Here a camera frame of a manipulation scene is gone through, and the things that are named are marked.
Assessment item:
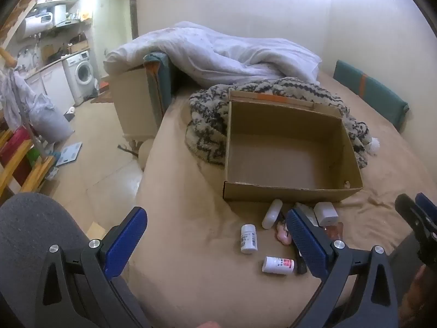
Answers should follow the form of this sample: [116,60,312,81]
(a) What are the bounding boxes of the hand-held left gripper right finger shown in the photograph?
[286,208,400,328]

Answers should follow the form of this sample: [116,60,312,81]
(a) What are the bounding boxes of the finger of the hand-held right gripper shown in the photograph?
[415,192,437,226]
[395,194,431,247]

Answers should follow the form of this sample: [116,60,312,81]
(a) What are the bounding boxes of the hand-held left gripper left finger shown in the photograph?
[41,207,151,328]

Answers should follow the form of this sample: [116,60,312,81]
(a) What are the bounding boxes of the white device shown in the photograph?
[294,202,320,227]

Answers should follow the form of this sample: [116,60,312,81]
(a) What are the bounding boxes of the white power adapter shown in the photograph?
[313,202,339,227]

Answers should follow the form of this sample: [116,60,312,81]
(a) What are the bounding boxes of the white pill bottle red label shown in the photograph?
[262,256,295,274]

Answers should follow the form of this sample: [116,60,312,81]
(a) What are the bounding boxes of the plain white bottle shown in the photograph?
[261,199,283,229]

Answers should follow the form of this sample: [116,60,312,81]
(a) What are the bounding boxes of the white pill bottle grey label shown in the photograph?
[240,224,259,254]

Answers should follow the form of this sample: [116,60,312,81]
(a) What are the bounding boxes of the cardboard box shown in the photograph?
[223,90,364,203]

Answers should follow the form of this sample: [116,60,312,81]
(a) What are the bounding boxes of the person's right hand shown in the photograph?
[398,266,437,325]

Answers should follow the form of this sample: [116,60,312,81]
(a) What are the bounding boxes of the beige bed sheet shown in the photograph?
[125,72,437,328]

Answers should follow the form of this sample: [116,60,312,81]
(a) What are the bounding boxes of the bathroom scale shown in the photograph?
[54,142,83,167]

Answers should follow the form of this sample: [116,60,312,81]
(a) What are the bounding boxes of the yellow wooden rack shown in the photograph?
[0,127,57,197]

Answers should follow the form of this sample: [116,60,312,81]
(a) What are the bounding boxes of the teal cushion orange stripe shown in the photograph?
[333,60,409,133]

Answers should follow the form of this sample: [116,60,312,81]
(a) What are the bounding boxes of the beige furniture panel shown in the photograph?
[110,65,161,146]

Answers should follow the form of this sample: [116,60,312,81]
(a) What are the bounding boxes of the grey bag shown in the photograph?
[29,93,74,143]

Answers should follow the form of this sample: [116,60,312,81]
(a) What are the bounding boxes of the black and white patterned blanket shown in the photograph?
[185,77,373,170]

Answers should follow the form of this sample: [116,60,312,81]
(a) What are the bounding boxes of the white kitchen cabinet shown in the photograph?
[25,62,76,114]

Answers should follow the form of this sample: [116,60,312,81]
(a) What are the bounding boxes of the white washing machine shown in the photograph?
[62,51,99,107]

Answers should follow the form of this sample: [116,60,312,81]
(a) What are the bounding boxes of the hanging pale clothes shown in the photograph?
[0,71,37,131]

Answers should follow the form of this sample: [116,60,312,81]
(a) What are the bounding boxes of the white duvet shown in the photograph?
[103,20,322,87]

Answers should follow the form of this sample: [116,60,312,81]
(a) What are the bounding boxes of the brown door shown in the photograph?
[128,0,139,40]

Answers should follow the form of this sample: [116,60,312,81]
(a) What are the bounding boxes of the white water heater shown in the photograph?
[16,11,54,39]

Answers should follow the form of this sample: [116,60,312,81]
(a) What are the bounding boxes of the pink cartoon keychain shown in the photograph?
[275,220,293,245]

